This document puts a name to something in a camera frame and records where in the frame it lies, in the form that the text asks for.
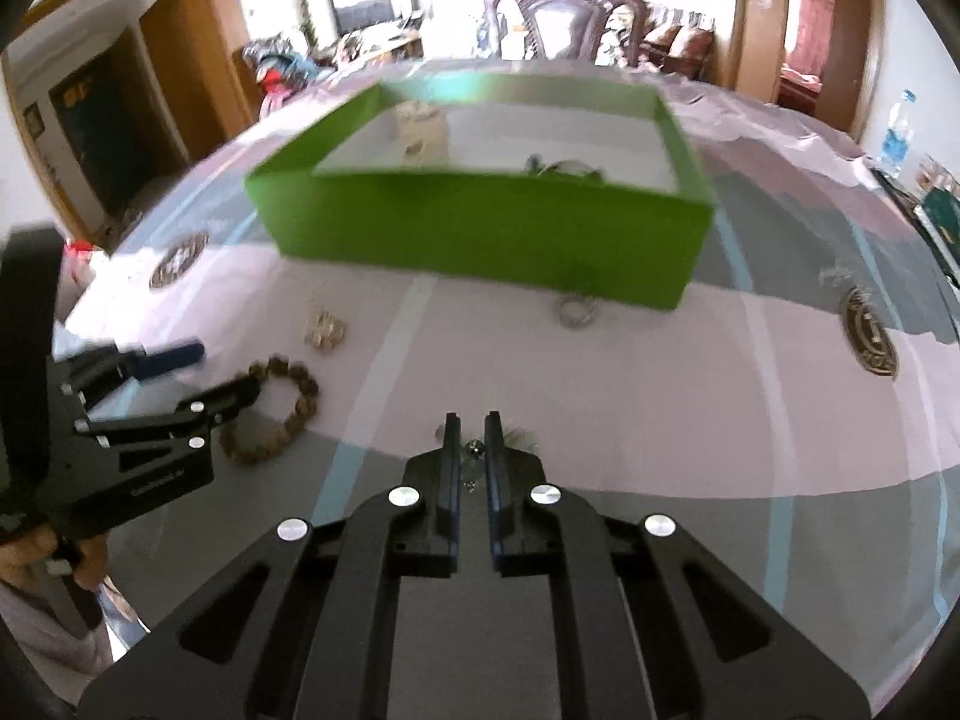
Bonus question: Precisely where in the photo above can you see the small silver earring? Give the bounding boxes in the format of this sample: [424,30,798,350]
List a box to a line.
[460,439,487,494]

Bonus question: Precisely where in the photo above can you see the silver bangle ring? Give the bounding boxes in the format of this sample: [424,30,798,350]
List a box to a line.
[535,157,609,184]

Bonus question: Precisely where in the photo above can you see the green jewelry box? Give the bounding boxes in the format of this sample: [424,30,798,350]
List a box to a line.
[245,68,716,310]

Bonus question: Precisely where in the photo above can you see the person's left hand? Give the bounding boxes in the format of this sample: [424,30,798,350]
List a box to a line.
[0,525,107,593]

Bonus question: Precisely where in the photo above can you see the plaid bed sheet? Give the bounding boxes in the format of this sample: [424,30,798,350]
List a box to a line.
[57,75,958,706]

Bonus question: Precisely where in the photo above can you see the clothes pile on chair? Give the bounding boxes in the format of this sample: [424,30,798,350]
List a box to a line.
[241,34,334,119]

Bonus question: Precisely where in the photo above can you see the wooden tv cabinet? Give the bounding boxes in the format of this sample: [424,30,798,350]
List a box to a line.
[335,25,423,75]

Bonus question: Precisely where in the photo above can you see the television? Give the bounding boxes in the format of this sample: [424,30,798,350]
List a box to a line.
[332,0,397,37]

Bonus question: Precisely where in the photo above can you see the brown sofa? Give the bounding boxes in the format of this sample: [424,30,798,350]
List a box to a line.
[640,21,716,82]

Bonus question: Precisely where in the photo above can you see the plastic water bottle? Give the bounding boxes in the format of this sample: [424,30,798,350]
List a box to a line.
[877,89,916,179]

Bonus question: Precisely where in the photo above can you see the carved wooden chair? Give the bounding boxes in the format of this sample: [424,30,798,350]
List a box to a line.
[483,0,649,68]

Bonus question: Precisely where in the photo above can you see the green book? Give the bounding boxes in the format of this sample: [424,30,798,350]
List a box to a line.
[921,187,960,263]

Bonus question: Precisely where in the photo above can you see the brown wooden bead bracelet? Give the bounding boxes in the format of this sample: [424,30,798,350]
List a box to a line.
[220,352,322,469]

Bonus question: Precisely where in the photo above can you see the small silver ring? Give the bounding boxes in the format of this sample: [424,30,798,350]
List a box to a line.
[553,292,604,332]

